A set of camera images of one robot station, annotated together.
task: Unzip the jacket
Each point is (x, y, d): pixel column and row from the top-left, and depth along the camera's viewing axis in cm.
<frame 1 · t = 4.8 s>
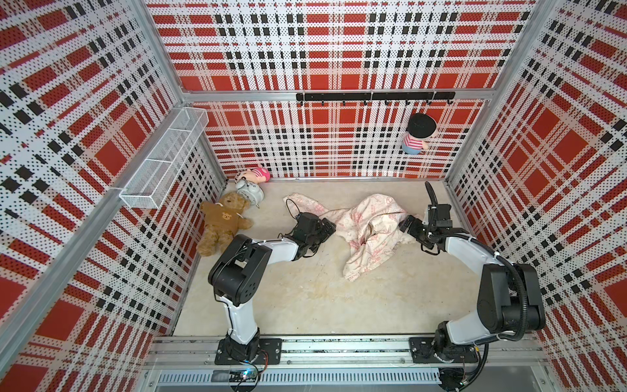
left hand: (334, 230, 97), fingers open
right hand: (411, 228, 93), fingers open
cream pink printed jacket: (374, 227, 90), point 13 cm above the table
brown teddy bear: (223, 220, 101), point 6 cm above the table
pink plush doll: (255, 175, 117), point 6 cm above the table
black-haired striped doll: (420, 126, 95), point 33 cm above the table

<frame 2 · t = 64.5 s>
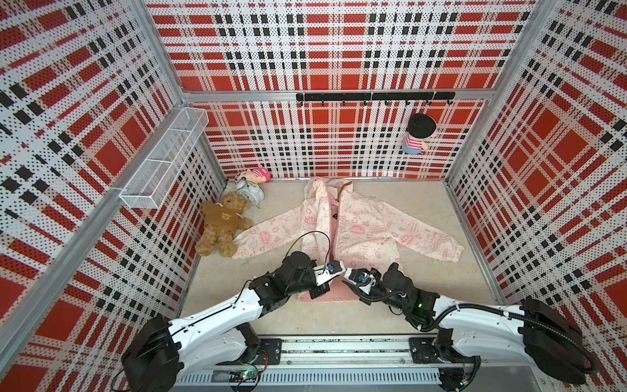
left hand: (337, 271, 78), fingers closed
right hand: (351, 273, 78), fingers open
cream pink printed jacket: (357, 237, 100), on the table
the other named things where they were.

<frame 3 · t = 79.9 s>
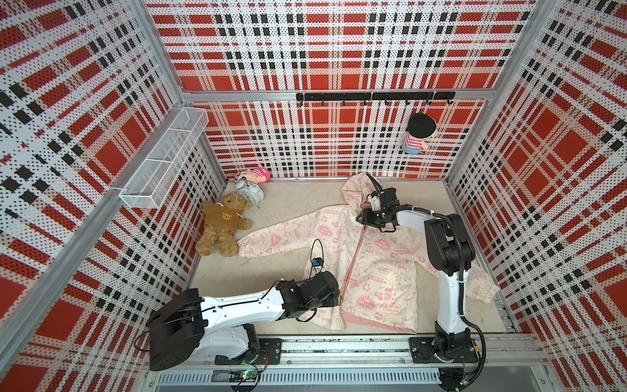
left hand: (337, 293, 81), fingers open
right hand: (363, 218, 104), fingers open
cream pink printed jacket: (380, 279, 89), on the table
the other named things where they were.

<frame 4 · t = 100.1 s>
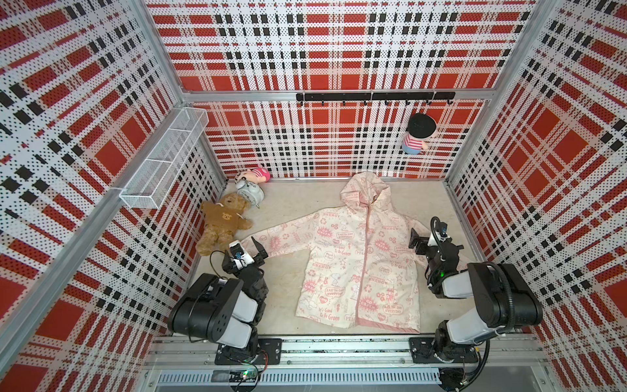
left hand: (246, 243, 85), fingers open
right hand: (427, 229, 92), fingers open
